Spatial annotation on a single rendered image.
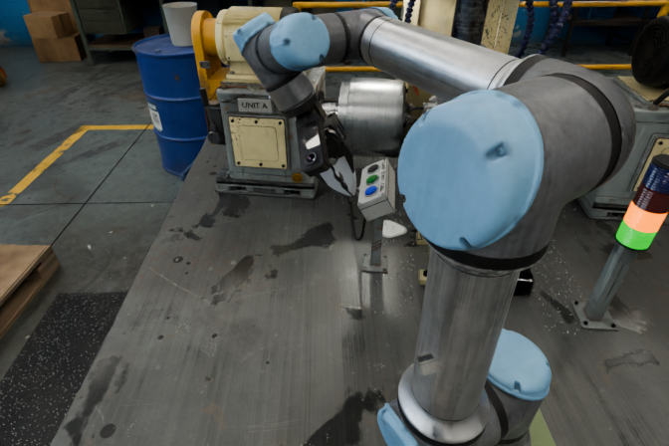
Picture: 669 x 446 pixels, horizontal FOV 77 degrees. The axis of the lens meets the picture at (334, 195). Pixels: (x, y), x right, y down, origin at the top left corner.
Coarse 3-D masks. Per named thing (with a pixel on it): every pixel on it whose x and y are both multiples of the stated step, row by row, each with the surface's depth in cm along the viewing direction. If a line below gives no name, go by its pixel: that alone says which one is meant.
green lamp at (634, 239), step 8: (624, 224) 84; (616, 232) 87; (624, 232) 84; (632, 232) 83; (640, 232) 82; (656, 232) 82; (624, 240) 84; (632, 240) 83; (640, 240) 82; (648, 240) 82; (632, 248) 84; (640, 248) 83
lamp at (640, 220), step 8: (632, 208) 82; (624, 216) 84; (632, 216) 82; (640, 216) 80; (648, 216) 79; (656, 216) 79; (664, 216) 79; (632, 224) 82; (640, 224) 81; (648, 224) 80; (656, 224) 80; (648, 232) 81
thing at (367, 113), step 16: (352, 80) 129; (368, 80) 129; (384, 80) 129; (400, 80) 129; (352, 96) 125; (368, 96) 124; (384, 96) 124; (400, 96) 124; (336, 112) 132; (352, 112) 124; (368, 112) 124; (384, 112) 123; (400, 112) 123; (336, 128) 134; (352, 128) 125; (368, 128) 125; (384, 128) 124; (400, 128) 124; (352, 144) 129; (368, 144) 128; (384, 144) 127; (400, 144) 127
